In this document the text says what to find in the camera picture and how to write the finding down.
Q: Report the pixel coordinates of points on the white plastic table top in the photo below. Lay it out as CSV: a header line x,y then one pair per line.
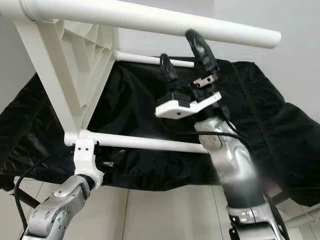
x,y
60,75

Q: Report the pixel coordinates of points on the white plastic table leg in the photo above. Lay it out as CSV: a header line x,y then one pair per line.
x,y
155,22
140,58
155,143

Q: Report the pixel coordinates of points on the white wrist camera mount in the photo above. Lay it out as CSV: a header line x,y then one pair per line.
x,y
180,109
86,159

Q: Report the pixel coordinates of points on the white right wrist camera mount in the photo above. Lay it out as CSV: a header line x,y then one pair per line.
x,y
180,109

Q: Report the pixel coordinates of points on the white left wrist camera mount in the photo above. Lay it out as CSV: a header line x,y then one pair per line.
x,y
86,159

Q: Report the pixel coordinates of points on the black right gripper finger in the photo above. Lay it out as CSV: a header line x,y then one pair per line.
x,y
168,73
202,50

